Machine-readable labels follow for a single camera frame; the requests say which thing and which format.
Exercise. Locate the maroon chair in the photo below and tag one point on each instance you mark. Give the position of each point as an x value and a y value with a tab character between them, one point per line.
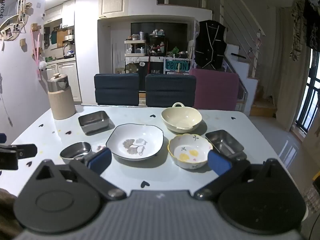
215	90

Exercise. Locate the beige canister with steel lid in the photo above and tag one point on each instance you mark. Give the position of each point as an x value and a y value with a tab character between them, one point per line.
61	102

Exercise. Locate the white kitchen cabinets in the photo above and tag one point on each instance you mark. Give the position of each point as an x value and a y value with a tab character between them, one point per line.
65	75

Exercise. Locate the dark blue chair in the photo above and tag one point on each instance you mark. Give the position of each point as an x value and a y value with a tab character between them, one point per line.
170	91
116	90

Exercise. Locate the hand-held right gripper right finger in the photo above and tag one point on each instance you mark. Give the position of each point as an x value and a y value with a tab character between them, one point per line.
218	163

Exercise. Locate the white upper cabinet door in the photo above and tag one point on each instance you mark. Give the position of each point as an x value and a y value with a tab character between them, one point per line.
113	1

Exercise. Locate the teal sign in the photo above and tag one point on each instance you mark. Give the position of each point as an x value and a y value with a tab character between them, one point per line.
177	66

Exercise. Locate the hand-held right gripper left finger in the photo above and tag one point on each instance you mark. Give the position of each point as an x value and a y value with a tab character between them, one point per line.
100	158

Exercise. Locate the black storage rack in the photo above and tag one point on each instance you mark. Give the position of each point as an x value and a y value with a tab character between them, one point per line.
157	43

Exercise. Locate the dark patterned valance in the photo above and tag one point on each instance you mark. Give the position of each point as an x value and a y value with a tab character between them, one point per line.
310	22

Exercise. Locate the round steel bowl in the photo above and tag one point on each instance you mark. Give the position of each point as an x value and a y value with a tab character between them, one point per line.
75	150

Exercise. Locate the scalloped bowl yellow flower print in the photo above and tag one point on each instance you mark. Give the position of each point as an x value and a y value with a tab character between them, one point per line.
187	151

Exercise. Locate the white square plate leaf print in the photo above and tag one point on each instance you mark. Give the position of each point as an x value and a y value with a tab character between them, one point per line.
135	142

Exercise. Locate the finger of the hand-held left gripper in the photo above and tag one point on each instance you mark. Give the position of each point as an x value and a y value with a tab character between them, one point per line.
25	151
2	138

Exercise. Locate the staircase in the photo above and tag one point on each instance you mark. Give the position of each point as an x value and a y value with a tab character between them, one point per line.
260	102

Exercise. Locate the white shelf rack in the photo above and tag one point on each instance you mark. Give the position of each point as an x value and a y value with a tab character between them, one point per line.
135	47

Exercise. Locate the stair railing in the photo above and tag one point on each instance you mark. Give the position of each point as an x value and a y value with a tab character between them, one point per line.
245	22

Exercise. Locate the beige curtain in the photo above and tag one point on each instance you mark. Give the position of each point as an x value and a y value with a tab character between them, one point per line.
287	67

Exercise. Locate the balcony door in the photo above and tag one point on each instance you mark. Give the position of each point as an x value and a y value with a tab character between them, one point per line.
310	97

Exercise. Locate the black vest with white trim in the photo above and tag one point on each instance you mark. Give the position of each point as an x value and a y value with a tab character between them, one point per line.
210	45

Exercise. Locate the wooden wall decoration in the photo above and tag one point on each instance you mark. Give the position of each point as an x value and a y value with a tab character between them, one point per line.
12	17

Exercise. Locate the rectangular steel tray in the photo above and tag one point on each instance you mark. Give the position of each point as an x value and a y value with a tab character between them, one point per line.
225	142
93	120

